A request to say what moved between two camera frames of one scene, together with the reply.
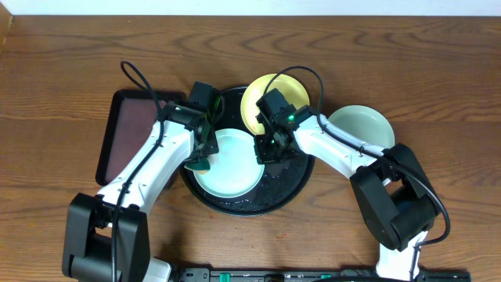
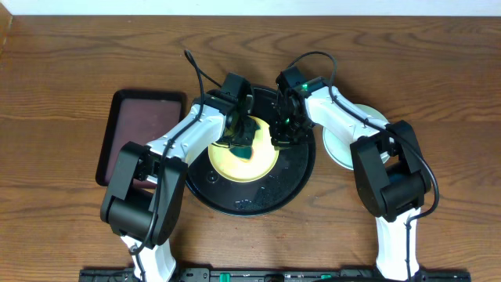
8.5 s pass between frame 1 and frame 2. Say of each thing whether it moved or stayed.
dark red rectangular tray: stayed
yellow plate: moved
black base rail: stayed
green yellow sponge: moved
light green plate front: moved
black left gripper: moved
